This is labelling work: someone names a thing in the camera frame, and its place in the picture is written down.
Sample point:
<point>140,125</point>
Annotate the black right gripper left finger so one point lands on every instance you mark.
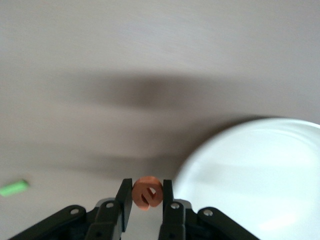
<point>107,217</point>

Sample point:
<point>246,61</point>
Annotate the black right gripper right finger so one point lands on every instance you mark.
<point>175,220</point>

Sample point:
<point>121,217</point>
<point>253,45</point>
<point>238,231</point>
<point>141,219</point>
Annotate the brown table cloth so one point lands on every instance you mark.
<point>100,50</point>

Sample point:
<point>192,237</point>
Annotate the beige round plate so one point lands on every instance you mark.
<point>250,162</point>

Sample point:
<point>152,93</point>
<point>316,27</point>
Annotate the green letter l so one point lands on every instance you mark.
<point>12,188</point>

